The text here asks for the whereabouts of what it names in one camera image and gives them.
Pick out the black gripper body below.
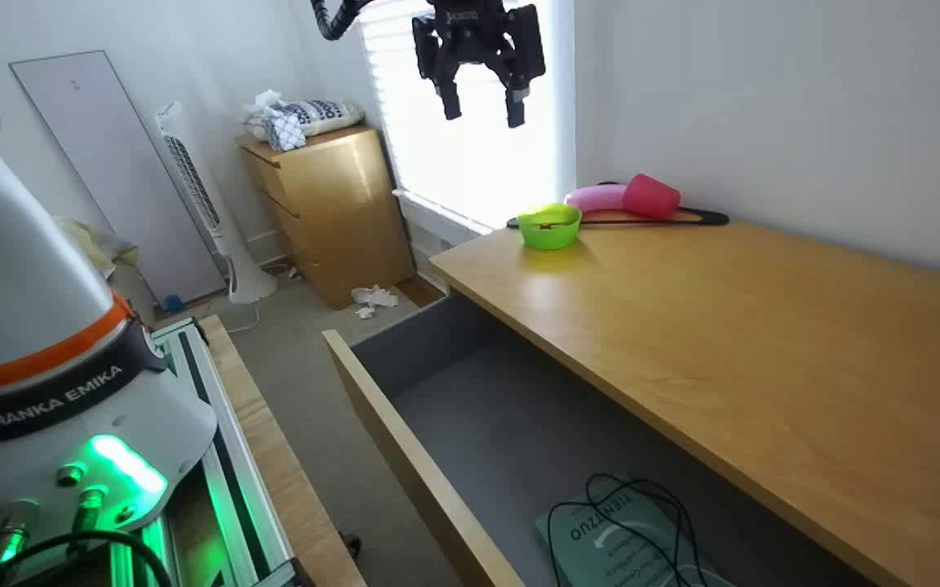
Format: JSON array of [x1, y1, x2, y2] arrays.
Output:
[[410, 0, 544, 83]]

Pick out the wooden cabinet drawer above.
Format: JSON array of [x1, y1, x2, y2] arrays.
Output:
[[326, 295, 864, 587]]

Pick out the robot base wooden platform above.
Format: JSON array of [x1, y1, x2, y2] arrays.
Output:
[[139, 316, 366, 587]]

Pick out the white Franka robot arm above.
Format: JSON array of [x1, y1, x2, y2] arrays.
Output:
[[0, 156, 304, 587]]

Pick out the wooden cabinet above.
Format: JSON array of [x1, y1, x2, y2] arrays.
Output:
[[434, 220, 940, 587]]

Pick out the green plastic bowl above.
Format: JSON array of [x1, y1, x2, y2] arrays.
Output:
[[519, 201, 582, 252]]

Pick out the small wooden dresser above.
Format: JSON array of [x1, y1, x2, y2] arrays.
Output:
[[238, 127, 413, 305]]

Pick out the folded cloths on dresser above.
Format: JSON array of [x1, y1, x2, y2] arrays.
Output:
[[243, 87, 361, 149]]

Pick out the crumpled white paper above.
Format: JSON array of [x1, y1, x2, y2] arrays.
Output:
[[351, 283, 397, 316]]

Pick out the white tower fan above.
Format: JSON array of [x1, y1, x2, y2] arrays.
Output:
[[154, 102, 277, 303]]

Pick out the white leaning board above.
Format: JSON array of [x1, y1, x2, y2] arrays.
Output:
[[10, 50, 222, 303]]

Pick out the green plastic bag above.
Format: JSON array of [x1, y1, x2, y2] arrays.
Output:
[[536, 474, 733, 587]]

